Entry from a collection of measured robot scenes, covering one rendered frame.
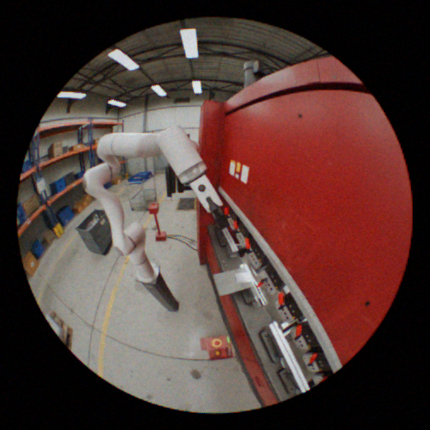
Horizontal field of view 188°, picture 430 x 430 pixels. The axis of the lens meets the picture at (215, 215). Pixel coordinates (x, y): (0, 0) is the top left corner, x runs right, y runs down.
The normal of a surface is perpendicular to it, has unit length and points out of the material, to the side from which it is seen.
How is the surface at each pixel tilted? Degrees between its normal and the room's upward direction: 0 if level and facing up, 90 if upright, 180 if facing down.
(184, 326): 0
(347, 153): 90
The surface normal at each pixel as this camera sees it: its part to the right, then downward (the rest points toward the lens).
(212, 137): 0.26, 0.54
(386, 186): -0.96, 0.08
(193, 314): 0.07, -0.84
